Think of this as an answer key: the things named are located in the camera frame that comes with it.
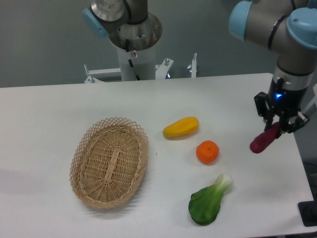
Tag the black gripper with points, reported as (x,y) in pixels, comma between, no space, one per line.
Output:
(283,103)

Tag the purple sweet potato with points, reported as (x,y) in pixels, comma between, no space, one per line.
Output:
(263,140)

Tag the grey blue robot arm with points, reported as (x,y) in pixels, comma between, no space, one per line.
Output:
(287,27)

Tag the orange tangerine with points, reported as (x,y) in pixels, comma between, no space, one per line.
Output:
(207,152)

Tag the yellow mango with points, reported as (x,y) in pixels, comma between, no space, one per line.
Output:
(180,128)

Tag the black device at table edge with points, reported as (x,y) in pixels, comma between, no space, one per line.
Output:
(308,212)

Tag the green bok choy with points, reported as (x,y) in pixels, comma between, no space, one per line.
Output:
(205,204)

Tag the woven wicker basket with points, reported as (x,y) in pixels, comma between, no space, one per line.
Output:
(109,163)

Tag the white metal frame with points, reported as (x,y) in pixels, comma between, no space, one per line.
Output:
(131,72)

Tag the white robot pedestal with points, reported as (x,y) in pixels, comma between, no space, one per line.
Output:
(137,41)

